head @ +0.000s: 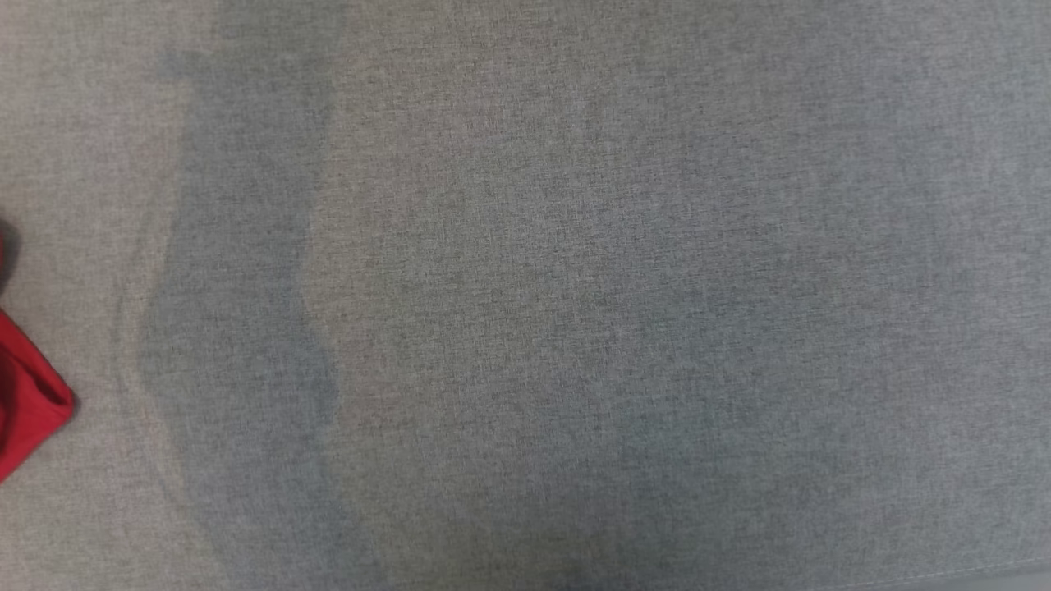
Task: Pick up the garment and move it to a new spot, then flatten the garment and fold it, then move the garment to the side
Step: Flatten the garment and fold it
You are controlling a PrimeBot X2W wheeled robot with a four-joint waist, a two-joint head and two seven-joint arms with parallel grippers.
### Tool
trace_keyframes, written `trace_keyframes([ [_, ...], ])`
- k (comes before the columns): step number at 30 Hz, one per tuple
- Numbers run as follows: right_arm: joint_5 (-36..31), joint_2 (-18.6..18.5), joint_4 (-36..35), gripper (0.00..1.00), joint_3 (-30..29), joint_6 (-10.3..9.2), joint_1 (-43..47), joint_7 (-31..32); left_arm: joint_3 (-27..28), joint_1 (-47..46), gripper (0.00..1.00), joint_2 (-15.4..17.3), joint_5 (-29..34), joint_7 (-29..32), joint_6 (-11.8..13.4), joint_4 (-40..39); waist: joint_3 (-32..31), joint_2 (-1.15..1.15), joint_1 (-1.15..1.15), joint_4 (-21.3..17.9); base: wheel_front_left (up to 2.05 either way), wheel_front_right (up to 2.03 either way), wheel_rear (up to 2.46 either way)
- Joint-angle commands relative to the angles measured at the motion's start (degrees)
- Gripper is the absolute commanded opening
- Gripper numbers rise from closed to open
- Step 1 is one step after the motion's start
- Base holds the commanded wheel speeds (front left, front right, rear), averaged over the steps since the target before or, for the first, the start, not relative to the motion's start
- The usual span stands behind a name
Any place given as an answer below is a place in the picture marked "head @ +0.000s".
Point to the red Bulls basketball jersey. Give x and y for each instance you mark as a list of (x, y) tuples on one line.
[(29, 402)]

